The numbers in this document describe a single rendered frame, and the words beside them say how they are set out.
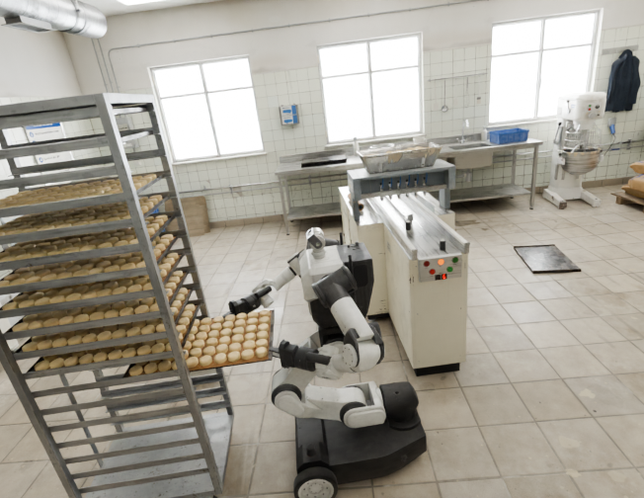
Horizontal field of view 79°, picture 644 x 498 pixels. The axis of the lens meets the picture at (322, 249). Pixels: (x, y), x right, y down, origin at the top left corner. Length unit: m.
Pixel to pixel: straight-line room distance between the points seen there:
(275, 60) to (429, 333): 4.39
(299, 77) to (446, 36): 2.00
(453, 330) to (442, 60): 4.24
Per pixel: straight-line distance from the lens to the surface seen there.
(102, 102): 1.40
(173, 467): 2.29
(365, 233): 2.86
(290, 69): 5.83
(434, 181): 2.97
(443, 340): 2.56
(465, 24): 6.14
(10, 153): 1.58
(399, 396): 2.07
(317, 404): 2.02
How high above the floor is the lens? 1.74
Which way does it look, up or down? 21 degrees down
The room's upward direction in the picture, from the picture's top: 7 degrees counter-clockwise
